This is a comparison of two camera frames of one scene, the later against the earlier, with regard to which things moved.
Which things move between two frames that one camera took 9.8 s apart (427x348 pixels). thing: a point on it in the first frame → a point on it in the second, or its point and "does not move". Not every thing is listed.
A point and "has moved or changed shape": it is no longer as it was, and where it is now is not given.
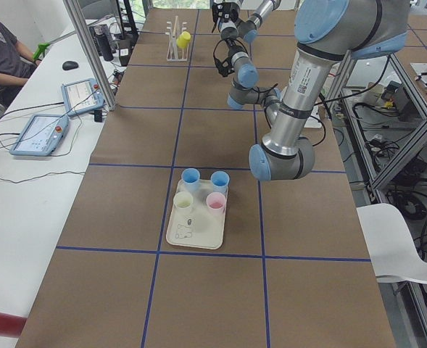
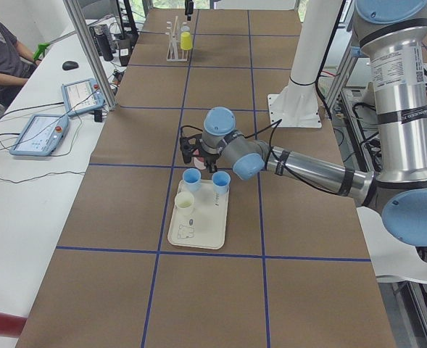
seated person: x=6 y=64 does not move
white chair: x=392 y=250 does not move
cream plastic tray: x=199 y=228 does not move
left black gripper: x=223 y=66 → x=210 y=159
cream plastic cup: x=183 y=201 does not move
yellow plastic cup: x=183 y=39 has moved or changed shape
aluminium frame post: x=77 y=17 does not move
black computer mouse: x=69 y=65 does not move
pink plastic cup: x=215 y=201 → x=199 y=161
